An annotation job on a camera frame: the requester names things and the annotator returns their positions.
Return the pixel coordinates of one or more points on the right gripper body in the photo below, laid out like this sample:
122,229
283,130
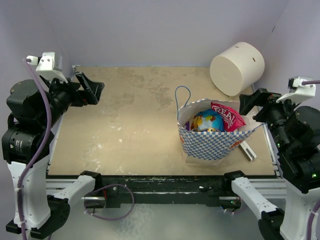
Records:
273,112

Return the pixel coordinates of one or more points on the pink REAL crisps bag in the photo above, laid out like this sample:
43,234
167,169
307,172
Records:
231,118

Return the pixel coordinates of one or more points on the small white block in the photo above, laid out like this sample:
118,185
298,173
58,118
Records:
247,151

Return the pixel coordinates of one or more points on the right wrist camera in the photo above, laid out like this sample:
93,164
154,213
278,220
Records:
301,88

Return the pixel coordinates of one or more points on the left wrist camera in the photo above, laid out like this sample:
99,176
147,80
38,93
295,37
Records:
49,66

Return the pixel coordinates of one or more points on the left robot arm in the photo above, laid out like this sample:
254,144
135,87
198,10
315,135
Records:
26,146

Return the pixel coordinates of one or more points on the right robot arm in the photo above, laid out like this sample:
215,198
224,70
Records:
296,133

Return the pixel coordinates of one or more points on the cream cylinder container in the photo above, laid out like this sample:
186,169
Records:
237,68

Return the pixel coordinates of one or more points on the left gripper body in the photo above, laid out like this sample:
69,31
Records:
63,95

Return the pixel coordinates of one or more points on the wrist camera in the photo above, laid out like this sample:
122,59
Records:
49,66
301,88

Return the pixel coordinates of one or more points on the blue checkered paper bag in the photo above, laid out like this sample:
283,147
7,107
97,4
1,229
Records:
209,148

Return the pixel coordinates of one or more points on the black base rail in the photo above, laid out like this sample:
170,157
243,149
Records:
208,190

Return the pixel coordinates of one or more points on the blue fruit sweets bag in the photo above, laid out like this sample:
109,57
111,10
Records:
207,121

